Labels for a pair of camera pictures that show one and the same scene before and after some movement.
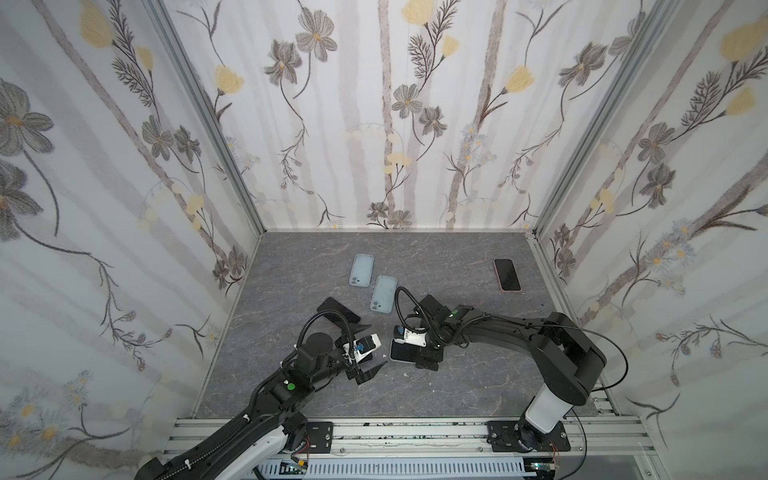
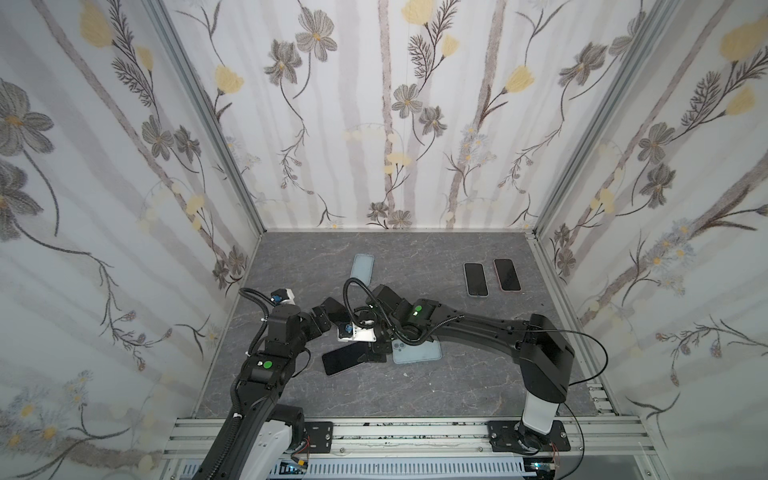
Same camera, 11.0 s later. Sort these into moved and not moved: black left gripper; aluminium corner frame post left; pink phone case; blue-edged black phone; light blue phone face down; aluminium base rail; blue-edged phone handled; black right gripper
Moved: light blue phone face down; black right gripper; blue-edged black phone; black left gripper
Not moved: aluminium corner frame post left; blue-edged phone handled; aluminium base rail; pink phone case
